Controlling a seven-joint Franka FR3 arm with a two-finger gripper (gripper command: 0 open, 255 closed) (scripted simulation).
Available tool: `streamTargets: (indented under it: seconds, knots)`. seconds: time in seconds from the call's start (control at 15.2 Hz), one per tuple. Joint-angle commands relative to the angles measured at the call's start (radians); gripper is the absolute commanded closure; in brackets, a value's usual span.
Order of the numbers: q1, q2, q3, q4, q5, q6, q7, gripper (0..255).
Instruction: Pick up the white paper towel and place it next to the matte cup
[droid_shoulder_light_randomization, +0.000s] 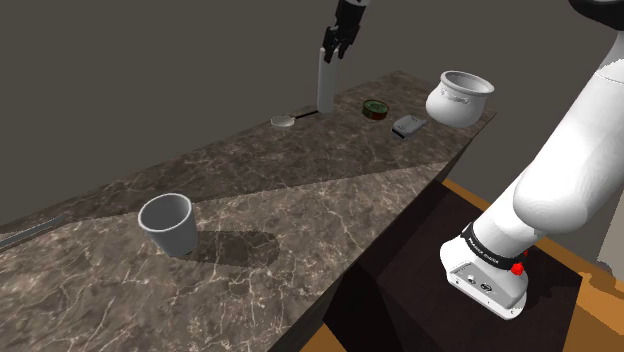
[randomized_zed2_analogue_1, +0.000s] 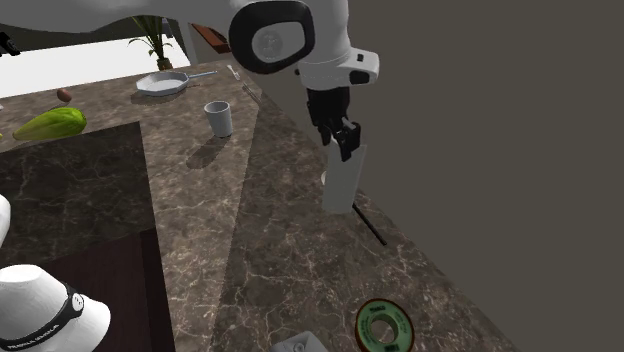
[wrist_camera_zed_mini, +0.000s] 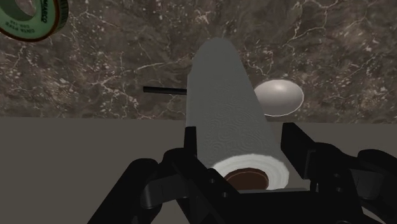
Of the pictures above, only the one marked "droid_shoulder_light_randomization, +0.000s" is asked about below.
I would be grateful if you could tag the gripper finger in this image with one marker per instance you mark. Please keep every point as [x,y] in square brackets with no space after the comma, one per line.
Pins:
[348,40]
[329,46]

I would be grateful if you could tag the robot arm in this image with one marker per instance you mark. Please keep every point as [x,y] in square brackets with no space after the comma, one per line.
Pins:
[560,180]

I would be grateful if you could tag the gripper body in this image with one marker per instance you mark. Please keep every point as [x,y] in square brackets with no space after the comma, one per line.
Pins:
[348,17]

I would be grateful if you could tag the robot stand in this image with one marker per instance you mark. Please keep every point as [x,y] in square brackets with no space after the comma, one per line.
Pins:
[429,253]

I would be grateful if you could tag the white round pot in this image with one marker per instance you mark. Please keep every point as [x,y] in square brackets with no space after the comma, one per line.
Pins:
[456,105]

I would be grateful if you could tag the grey cup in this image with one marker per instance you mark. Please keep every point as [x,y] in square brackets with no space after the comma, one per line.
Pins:
[171,234]

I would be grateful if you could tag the small grey flat device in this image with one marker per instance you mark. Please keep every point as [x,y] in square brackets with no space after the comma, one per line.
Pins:
[409,126]

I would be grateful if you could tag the thin black stick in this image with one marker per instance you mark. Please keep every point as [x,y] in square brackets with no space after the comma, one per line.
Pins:
[306,114]

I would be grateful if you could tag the long grey flat bar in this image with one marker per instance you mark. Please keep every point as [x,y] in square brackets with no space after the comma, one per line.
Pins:
[29,234]

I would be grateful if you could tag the green and red round tin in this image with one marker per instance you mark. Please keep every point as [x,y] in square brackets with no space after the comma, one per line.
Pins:
[375,110]

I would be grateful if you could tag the tall white cylinder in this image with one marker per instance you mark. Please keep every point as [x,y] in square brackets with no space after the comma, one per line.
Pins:
[325,88]

